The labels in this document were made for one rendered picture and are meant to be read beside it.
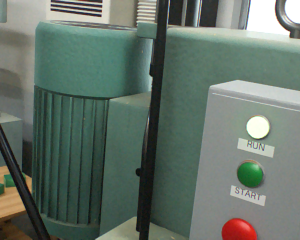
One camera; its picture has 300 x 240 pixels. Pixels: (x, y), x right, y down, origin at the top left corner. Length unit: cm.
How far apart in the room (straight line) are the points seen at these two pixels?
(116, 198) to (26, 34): 273
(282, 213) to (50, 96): 36
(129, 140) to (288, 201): 25
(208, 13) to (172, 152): 157
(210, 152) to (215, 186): 3
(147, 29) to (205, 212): 26
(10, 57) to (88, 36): 289
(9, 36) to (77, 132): 287
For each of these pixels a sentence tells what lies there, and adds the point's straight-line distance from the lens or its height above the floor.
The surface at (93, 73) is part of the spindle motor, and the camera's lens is 57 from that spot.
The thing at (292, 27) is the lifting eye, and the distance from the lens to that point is 51.
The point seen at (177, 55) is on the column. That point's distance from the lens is 45.
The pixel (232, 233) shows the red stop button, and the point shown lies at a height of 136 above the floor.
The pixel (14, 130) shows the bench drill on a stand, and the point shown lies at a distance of 311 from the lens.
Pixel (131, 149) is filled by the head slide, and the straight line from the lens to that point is 55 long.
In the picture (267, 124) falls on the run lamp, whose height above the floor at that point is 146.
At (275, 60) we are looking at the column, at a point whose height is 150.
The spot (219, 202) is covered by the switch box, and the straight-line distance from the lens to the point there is 39.
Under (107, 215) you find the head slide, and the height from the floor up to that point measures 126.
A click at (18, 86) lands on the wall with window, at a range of 339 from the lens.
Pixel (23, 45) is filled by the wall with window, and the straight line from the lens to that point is 329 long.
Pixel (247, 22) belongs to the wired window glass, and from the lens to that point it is 208.
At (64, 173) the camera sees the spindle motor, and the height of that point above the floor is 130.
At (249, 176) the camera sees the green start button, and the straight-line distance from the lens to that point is 36.
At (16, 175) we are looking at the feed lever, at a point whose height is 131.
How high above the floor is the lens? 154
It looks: 15 degrees down
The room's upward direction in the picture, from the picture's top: 6 degrees clockwise
